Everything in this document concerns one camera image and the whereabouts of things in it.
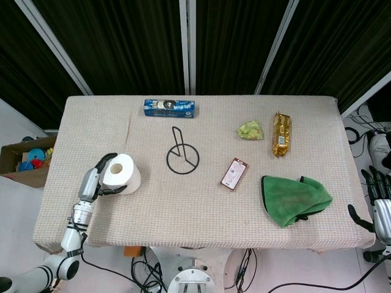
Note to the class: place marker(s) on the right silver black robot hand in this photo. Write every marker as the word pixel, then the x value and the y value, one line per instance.
pixel 383 213

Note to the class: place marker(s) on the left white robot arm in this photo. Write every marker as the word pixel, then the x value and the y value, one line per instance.
pixel 71 238

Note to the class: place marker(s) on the green microfiber cloth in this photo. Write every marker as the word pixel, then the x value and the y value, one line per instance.
pixel 290 198

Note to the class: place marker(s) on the red toy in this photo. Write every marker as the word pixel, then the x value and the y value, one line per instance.
pixel 36 164

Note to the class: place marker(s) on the orange block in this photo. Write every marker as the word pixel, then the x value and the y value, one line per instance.
pixel 131 252

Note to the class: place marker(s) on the beige waffle tablecloth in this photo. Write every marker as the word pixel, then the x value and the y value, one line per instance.
pixel 189 213

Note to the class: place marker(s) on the gold foil snack package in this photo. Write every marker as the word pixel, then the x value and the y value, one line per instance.
pixel 281 134

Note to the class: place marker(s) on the dark green curtain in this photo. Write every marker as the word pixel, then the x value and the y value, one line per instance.
pixel 24 76
pixel 232 45
pixel 122 45
pixel 336 45

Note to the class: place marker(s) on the yellow toy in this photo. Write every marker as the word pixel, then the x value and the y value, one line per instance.
pixel 49 151

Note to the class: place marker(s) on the blue toy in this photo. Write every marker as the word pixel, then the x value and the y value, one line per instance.
pixel 32 153

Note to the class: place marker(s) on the white partition post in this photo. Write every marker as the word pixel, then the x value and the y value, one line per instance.
pixel 187 45
pixel 366 96
pixel 276 45
pixel 56 45

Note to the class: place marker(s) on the silver white robot base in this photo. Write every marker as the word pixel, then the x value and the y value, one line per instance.
pixel 192 277

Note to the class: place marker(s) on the white toilet paper roll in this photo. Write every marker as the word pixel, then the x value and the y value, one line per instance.
pixel 129 174

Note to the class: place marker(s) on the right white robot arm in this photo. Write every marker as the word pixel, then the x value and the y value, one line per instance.
pixel 380 146

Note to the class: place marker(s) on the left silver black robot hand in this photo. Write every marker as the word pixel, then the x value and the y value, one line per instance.
pixel 88 183

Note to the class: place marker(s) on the red card box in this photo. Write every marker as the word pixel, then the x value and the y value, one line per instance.
pixel 233 174

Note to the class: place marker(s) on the blue cookie box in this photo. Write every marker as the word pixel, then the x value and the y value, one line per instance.
pixel 169 110

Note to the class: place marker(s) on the brown cardboard box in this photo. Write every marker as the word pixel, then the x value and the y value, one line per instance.
pixel 27 178

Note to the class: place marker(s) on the green snack bag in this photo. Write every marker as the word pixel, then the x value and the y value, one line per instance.
pixel 251 130

